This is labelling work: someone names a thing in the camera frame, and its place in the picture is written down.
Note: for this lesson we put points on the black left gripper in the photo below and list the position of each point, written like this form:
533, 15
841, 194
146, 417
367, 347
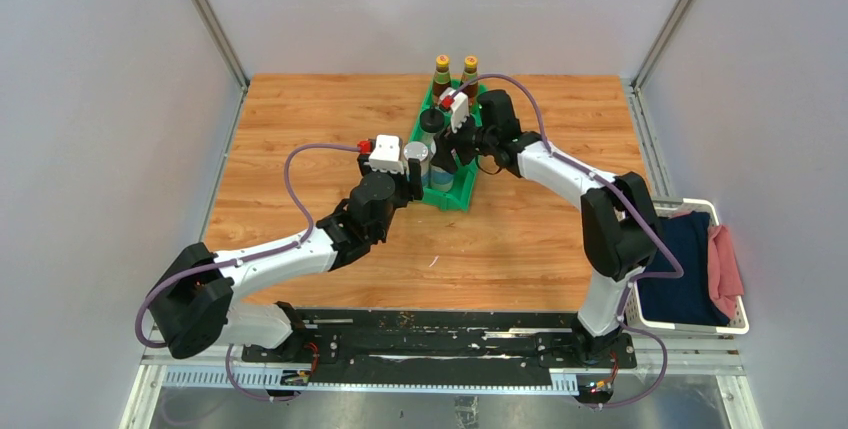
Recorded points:
413, 171

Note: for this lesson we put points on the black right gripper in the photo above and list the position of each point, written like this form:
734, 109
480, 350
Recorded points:
444, 157

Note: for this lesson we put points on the green plastic triple bin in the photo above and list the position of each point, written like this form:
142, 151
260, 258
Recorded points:
458, 197

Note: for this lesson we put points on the silver lid blue label jar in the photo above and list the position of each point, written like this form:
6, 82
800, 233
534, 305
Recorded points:
440, 179

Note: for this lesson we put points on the silver lid spice jar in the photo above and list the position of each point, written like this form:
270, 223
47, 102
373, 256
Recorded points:
419, 151

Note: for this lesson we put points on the black cap salt jar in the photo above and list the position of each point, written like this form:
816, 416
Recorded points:
431, 122

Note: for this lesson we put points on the yellow cap sauce bottle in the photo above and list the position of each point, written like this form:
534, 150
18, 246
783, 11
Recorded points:
441, 80
469, 85

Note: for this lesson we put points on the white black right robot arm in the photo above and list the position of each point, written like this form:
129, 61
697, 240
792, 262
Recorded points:
619, 224

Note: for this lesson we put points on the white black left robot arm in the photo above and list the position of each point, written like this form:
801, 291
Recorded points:
198, 301

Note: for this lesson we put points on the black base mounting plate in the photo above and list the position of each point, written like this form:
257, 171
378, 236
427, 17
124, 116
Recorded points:
463, 349

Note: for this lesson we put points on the dark blue cloth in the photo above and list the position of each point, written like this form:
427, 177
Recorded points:
683, 300

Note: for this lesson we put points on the pink cloth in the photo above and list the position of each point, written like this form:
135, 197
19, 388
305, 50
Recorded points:
724, 282

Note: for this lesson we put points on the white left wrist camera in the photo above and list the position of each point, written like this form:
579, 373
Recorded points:
384, 153

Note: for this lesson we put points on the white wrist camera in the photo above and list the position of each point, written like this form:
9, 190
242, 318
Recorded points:
455, 104
384, 153

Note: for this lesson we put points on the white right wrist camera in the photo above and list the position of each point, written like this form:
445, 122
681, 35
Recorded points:
455, 104

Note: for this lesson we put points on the right aluminium corner post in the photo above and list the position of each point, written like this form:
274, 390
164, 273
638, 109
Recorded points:
670, 26

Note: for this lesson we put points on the aluminium corner frame post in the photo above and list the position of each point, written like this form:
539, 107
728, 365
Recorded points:
222, 42

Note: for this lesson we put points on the aluminium front rail frame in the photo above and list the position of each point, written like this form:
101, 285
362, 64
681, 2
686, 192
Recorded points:
680, 381

